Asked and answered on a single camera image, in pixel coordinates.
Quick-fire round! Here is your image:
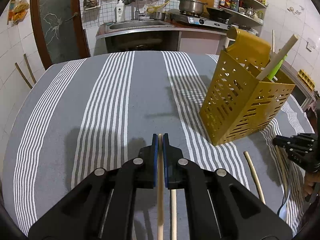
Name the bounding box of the dark wooden framed door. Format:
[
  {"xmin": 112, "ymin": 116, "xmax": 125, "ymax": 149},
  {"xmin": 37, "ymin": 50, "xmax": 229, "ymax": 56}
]
[{"xmin": 30, "ymin": 0, "xmax": 90, "ymax": 69}]

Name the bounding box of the steel gas stove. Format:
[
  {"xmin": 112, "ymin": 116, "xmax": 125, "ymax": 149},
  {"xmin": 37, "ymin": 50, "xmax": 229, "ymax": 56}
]
[{"xmin": 170, "ymin": 13, "xmax": 231, "ymax": 30}]

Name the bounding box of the light blue handled knife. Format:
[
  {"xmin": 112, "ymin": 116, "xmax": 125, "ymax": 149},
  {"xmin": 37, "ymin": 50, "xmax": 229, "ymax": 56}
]
[{"xmin": 277, "ymin": 187, "xmax": 291, "ymax": 221}]

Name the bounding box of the grey white striped tablecloth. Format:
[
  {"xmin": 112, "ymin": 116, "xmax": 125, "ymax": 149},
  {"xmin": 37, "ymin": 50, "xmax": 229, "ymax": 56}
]
[{"xmin": 3, "ymin": 51, "xmax": 313, "ymax": 234}]

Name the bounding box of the yellow egg tray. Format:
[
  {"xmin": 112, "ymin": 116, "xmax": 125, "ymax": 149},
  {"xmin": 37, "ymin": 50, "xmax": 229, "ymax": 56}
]
[{"xmin": 298, "ymin": 69, "xmax": 315, "ymax": 91}]

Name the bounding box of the hanging plastic bag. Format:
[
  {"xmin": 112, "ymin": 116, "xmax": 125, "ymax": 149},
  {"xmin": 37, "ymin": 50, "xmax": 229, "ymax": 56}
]
[{"xmin": 7, "ymin": 0, "xmax": 30, "ymax": 24}]

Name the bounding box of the steel cooking pot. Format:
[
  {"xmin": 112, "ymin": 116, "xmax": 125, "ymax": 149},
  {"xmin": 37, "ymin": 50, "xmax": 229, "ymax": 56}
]
[{"xmin": 177, "ymin": 0, "xmax": 208, "ymax": 16}]

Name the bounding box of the wooden chopstick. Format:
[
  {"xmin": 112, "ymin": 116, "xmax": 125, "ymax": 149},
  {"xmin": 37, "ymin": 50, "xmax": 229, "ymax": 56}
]
[
  {"xmin": 170, "ymin": 190, "xmax": 177, "ymax": 240},
  {"xmin": 275, "ymin": 146, "xmax": 289, "ymax": 194},
  {"xmin": 256, "ymin": 34, "xmax": 298, "ymax": 81},
  {"xmin": 271, "ymin": 29, "xmax": 275, "ymax": 54},
  {"xmin": 157, "ymin": 134, "xmax": 164, "ymax": 240},
  {"xmin": 244, "ymin": 151, "xmax": 266, "ymax": 204}
]

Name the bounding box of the corner wall shelf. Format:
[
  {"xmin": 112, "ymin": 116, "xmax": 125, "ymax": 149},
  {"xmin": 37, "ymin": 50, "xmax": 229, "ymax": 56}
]
[{"xmin": 217, "ymin": 0, "xmax": 267, "ymax": 27}]

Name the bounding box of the green handled peeler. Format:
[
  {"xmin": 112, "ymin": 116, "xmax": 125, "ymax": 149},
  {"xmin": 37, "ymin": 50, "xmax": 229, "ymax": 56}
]
[{"xmin": 267, "ymin": 55, "xmax": 287, "ymax": 81}]

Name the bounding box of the white soap bottle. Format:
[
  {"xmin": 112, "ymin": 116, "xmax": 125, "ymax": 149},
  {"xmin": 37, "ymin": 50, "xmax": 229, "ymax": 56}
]
[{"xmin": 116, "ymin": 0, "xmax": 125, "ymax": 22}]

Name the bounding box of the yellow perforated utensil holder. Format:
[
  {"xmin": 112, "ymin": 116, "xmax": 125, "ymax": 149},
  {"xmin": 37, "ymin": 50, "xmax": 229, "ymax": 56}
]
[{"xmin": 200, "ymin": 27, "xmax": 295, "ymax": 145}]

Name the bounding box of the white wall switch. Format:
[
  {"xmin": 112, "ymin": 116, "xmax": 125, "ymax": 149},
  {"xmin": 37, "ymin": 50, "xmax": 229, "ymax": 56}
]
[{"xmin": 306, "ymin": 38, "xmax": 316, "ymax": 52}]

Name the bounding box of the steel kitchen sink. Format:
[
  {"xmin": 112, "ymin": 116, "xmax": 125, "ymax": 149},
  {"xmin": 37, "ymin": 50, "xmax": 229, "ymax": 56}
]
[{"xmin": 105, "ymin": 19, "xmax": 173, "ymax": 31}]

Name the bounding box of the black wok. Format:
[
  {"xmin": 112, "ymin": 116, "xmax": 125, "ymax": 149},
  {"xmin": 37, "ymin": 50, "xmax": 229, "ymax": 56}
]
[{"xmin": 206, "ymin": 7, "xmax": 232, "ymax": 23}]

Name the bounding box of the person's right hand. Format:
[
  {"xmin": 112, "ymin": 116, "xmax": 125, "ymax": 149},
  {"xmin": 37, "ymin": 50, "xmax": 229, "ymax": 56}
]
[{"xmin": 303, "ymin": 172, "xmax": 320, "ymax": 197}]

